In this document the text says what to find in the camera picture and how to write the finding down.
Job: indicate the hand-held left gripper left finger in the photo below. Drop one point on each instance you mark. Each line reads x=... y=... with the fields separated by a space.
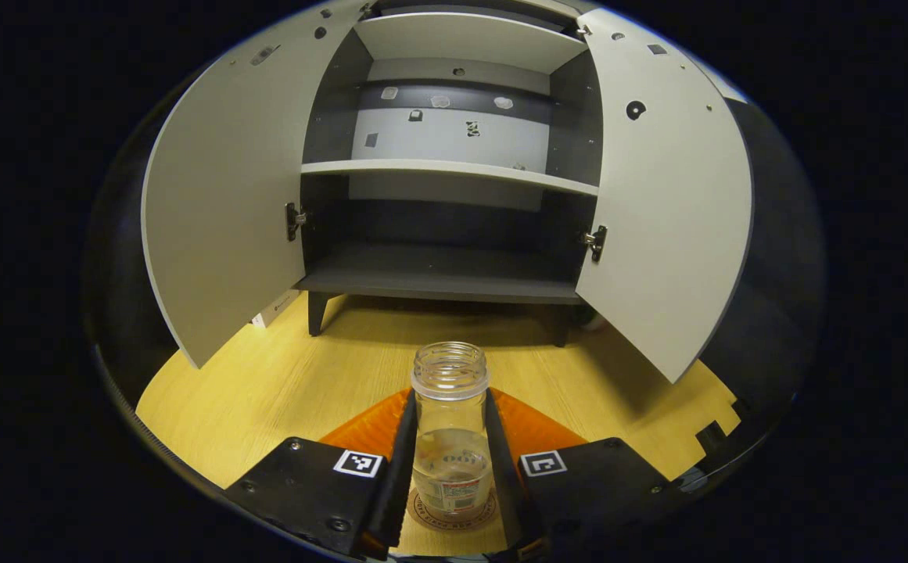
x=395 y=485

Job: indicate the white cabinet door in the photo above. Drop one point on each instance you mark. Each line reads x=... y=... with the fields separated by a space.
x=665 y=203
x=219 y=195

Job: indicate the round brown coaster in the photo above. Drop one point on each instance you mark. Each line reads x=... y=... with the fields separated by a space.
x=422 y=520

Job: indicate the white and grey cabinet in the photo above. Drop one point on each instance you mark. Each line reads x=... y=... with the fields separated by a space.
x=438 y=266

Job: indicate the black backdrop cloth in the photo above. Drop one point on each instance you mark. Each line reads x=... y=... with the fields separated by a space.
x=774 y=274

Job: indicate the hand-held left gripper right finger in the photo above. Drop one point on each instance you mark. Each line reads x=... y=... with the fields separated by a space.
x=504 y=485

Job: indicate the clear glass bottle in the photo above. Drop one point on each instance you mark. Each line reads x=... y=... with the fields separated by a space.
x=451 y=407

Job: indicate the white cabinet shelf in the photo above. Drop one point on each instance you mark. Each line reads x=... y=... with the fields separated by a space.
x=438 y=170

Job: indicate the dark cabinet leg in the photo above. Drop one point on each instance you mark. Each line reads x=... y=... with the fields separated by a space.
x=559 y=328
x=317 y=313

